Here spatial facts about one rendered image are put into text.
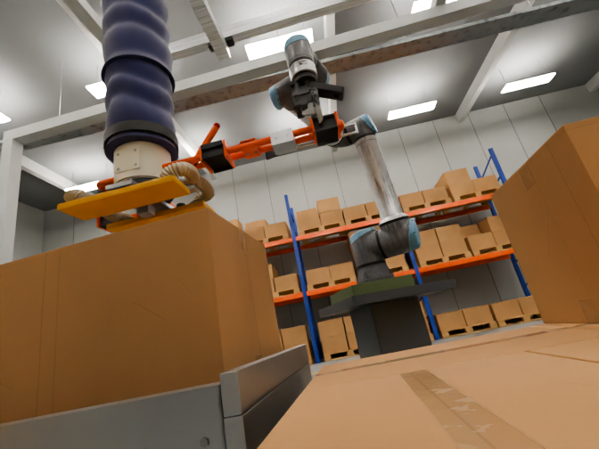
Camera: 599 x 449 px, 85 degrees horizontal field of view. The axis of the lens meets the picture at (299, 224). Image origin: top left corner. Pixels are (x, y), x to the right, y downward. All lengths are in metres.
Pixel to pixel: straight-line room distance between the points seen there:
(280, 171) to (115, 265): 9.85
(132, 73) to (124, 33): 0.15
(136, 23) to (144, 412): 1.22
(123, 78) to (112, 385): 0.90
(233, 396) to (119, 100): 0.97
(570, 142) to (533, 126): 11.60
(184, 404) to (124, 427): 0.10
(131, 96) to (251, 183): 9.47
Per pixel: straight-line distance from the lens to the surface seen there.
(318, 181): 10.26
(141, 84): 1.25
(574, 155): 0.87
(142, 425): 0.62
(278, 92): 1.33
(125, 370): 0.81
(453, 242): 8.66
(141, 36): 1.39
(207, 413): 0.56
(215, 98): 5.96
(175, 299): 0.75
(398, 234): 1.61
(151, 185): 0.96
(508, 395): 0.43
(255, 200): 10.34
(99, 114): 4.02
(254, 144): 1.03
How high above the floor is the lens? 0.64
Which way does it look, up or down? 19 degrees up
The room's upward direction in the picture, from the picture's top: 11 degrees counter-clockwise
